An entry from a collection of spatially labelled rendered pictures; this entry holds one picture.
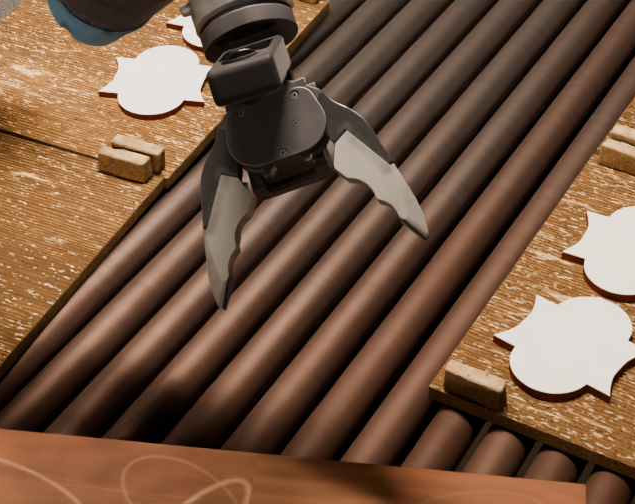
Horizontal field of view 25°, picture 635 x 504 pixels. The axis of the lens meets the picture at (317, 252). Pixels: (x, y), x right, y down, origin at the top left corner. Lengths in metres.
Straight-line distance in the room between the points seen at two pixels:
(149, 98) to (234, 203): 0.68
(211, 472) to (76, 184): 0.53
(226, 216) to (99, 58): 0.78
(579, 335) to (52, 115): 0.66
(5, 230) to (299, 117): 0.57
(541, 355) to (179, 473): 0.39
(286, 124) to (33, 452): 0.33
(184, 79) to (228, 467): 0.69
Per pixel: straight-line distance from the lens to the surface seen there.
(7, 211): 1.55
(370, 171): 1.00
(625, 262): 1.47
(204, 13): 1.06
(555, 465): 1.30
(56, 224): 1.52
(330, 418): 1.32
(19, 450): 1.16
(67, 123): 1.67
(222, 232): 1.01
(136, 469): 1.13
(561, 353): 1.36
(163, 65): 1.74
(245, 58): 0.95
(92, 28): 1.17
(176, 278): 1.49
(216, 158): 1.03
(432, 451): 1.30
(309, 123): 1.01
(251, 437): 1.31
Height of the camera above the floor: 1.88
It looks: 40 degrees down
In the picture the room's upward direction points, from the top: straight up
